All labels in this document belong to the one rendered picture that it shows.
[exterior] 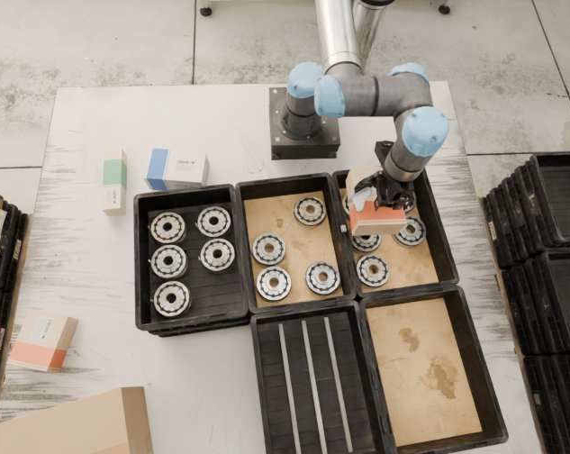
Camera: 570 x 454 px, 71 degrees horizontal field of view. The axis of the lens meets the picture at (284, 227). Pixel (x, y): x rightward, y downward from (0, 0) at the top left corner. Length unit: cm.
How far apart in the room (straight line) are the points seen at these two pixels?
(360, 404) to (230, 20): 253
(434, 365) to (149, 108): 136
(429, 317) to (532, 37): 255
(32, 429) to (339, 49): 112
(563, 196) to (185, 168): 160
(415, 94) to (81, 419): 107
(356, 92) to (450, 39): 244
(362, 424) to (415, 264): 49
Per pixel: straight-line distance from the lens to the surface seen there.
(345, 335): 121
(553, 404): 209
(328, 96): 77
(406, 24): 318
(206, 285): 123
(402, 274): 129
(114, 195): 148
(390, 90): 79
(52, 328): 140
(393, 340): 124
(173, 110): 169
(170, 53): 289
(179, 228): 126
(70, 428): 122
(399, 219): 102
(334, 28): 88
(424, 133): 73
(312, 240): 126
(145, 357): 137
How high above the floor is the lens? 201
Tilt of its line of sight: 69 degrees down
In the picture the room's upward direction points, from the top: 6 degrees clockwise
